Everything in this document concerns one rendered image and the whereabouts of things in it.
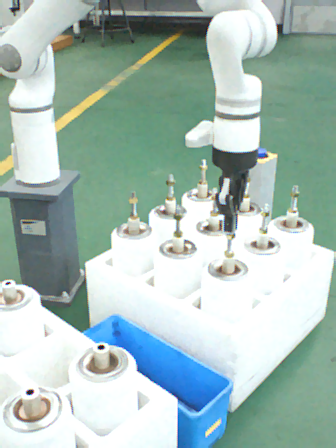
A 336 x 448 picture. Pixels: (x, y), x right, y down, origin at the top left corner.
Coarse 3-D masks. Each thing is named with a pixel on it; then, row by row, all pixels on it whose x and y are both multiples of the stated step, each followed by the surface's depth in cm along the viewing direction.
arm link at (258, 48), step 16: (208, 0) 79; (224, 0) 79; (240, 0) 79; (256, 0) 78; (256, 16) 77; (272, 16) 79; (256, 32) 76; (272, 32) 78; (256, 48) 78; (272, 48) 79
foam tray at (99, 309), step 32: (320, 256) 116; (96, 288) 115; (128, 288) 107; (288, 288) 105; (320, 288) 118; (96, 320) 119; (160, 320) 104; (192, 320) 98; (256, 320) 96; (288, 320) 108; (192, 352) 101; (224, 352) 95; (256, 352) 100; (288, 352) 114; (256, 384) 105
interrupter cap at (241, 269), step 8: (216, 264) 99; (240, 264) 99; (208, 272) 97; (216, 272) 97; (224, 272) 97; (232, 272) 97; (240, 272) 97; (248, 272) 97; (224, 280) 95; (232, 280) 95
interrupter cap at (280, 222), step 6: (282, 216) 117; (276, 222) 114; (282, 222) 115; (300, 222) 114; (306, 222) 114; (282, 228) 112; (288, 228) 112; (294, 228) 112; (300, 228) 112; (306, 228) 112
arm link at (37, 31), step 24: (48, 0) 98; (72, 0) 97; (96, 0) 98; (24, 24) 102; (48, 24) 100; (72, 24) 102; (0, 48) 105; (24, 48) 104; (0, 72) 108; (24, 72) 107
